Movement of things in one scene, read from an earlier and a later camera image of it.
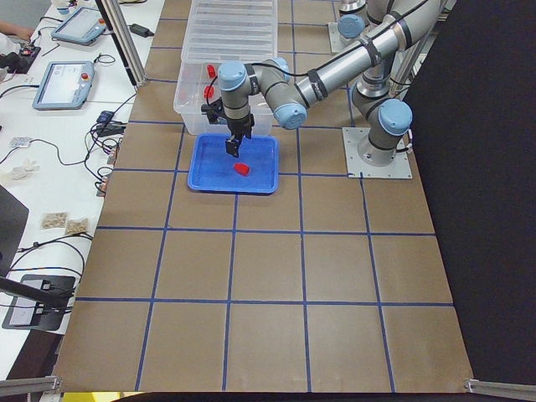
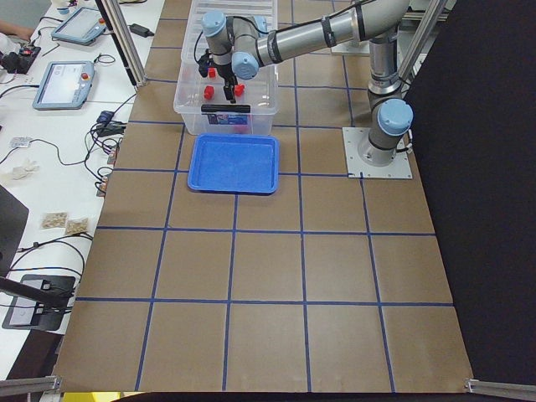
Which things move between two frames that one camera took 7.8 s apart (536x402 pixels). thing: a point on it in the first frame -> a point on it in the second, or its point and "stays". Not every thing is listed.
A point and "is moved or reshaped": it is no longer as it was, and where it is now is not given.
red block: (211, 92) stays
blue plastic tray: (211, 167) stays
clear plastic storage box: (198, 85) stays
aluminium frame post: (125, 41) stays
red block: (242, 168) is moved or reshaped
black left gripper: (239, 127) -> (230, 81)
